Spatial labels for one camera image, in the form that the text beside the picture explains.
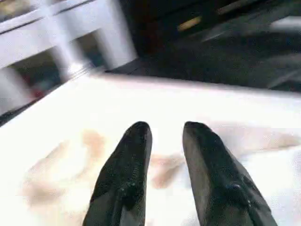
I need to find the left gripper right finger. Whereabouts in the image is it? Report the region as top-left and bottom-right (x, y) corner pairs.
(182, 121), (278, 226)

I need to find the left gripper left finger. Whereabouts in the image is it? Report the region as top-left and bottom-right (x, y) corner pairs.
(83, 121), (153, 226)

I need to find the black mat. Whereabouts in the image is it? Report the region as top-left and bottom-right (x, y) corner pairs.
(105, 9), (301, 92)

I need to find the white cabinet with glass doors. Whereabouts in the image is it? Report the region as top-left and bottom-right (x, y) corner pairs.
(0, 0), (138, 116)

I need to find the black box with orange label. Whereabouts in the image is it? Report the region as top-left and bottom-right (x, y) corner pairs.
(119, 0), (236, 56)

